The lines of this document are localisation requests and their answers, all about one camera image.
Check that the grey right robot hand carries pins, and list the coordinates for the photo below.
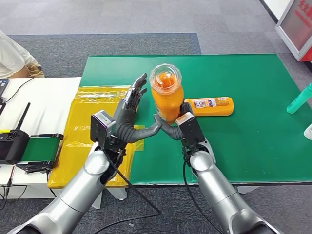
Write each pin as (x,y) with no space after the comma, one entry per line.
(171,130)

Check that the yellow plastic-wrapped box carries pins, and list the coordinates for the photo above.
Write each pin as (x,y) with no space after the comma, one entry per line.
(78,129)

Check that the red and white cabinet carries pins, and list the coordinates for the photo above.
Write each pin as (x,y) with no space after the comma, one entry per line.
(296,27)

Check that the black radio unit with antenna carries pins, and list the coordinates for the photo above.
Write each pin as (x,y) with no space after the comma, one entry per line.
(12,147)

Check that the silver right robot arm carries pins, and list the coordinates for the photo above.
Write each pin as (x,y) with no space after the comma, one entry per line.
(219,193)

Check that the teal plastic bottle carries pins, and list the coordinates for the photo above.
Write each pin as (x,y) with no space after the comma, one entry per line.
(298,100)

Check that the orange bottle with clear cap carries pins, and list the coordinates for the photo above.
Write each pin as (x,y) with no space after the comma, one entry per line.
(168,100)
(211,108)

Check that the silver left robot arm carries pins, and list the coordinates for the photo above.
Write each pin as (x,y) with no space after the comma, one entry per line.
(78,193)

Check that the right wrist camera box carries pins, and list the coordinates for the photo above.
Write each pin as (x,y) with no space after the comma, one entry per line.
(191,129)

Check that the person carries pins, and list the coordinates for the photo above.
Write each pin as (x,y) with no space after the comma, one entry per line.
(12,56)

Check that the white plastic bottle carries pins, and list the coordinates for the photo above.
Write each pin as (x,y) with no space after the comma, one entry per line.
(308,132)

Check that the small green belt conveyor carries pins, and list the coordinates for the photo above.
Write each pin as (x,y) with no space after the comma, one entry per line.
(40,149)

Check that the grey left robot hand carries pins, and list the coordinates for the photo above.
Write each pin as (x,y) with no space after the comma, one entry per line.
(125,122)

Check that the white table support bracket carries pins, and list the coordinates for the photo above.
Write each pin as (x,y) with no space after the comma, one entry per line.
(98,202)
(118,193)

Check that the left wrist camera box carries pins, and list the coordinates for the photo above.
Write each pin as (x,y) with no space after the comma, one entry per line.
(101,126)

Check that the red and black lead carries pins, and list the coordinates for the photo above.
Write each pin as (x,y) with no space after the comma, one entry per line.
(10,181)

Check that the green table mat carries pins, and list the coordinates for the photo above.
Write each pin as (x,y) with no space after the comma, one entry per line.
(243,80)

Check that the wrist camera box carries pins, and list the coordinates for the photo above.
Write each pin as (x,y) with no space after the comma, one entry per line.
(101,126)
(191,129)

